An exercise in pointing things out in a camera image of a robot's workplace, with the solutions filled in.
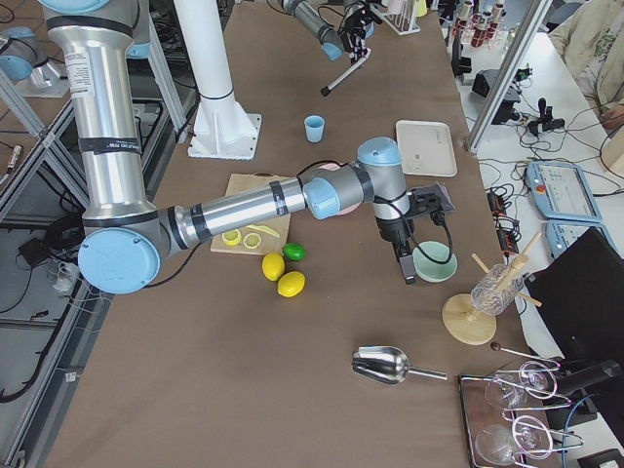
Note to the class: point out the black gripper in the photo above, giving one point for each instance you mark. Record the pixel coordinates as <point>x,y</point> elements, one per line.
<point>354,22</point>
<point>394,232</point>

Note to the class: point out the steel muddler black tip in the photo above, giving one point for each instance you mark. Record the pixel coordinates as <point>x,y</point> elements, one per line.
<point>326,91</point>

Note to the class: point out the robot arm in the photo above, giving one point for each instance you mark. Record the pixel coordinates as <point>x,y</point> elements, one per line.
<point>325,33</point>
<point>127,239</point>

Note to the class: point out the white cup rack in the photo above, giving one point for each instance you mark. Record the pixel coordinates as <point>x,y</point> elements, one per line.
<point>401,15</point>

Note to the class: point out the wooden cup stand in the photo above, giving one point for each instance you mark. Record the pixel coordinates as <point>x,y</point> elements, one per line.
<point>470,317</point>

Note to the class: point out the light blue cup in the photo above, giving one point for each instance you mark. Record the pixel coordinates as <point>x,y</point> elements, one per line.
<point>314,126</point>

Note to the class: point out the steel ice scoop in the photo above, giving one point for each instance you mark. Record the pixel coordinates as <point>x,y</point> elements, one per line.
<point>388,365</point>

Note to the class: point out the green bowl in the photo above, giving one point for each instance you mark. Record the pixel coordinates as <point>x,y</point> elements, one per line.
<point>428,262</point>

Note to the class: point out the grey folded cloth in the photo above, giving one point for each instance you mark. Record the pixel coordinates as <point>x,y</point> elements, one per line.
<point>434,196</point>

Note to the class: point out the clear glass on stand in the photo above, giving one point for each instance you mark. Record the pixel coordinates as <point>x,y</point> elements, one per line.
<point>490,299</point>

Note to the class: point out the green lime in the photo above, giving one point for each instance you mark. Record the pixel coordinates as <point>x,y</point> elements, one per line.
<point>294,251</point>

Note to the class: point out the cream rabbit tray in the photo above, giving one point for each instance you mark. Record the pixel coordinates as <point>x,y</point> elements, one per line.
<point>426,148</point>

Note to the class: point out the yellow lemon outer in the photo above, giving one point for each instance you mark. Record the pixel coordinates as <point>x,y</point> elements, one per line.
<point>291,284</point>

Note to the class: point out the yellow lemon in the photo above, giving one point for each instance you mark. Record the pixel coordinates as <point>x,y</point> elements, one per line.
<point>291,284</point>
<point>273,266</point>

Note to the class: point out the pink bowl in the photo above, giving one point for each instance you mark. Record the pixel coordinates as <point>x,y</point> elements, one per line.
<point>348,210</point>

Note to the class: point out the yellow lemon inner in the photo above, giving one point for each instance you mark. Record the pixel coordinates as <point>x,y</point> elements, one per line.
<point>273,266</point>

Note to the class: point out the bamboo cutting board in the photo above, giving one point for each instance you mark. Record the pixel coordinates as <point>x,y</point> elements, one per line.
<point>238,183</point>

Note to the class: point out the yellow plastic knife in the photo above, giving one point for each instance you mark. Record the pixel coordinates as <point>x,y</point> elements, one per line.
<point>264,229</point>

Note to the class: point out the lemon slice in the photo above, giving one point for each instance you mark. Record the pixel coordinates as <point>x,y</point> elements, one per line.
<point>252,241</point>

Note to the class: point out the teach pendant lower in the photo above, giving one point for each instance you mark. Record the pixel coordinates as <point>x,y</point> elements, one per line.
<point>560,234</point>

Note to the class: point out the teach pendant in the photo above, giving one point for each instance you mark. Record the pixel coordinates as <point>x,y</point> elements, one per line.
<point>560,191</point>
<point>560,234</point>

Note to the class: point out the teach pendant upper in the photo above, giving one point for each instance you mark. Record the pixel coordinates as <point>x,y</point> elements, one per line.
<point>560,191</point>

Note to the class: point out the lemon half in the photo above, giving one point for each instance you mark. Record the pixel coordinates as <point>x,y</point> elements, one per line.
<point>232,238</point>

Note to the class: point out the black monitor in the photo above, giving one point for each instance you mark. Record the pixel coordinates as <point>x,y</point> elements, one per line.
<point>582,299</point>

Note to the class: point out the wine glass rack tray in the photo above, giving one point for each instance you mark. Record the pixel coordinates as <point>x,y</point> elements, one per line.
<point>504,416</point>

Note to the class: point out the person in beige jacket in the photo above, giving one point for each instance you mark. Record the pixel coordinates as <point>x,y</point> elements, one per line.
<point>590,43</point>

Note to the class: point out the aluminium frame post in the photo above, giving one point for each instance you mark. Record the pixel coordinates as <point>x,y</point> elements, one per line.
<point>534,16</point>

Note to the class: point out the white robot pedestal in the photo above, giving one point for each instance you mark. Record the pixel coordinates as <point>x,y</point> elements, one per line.
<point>222,128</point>

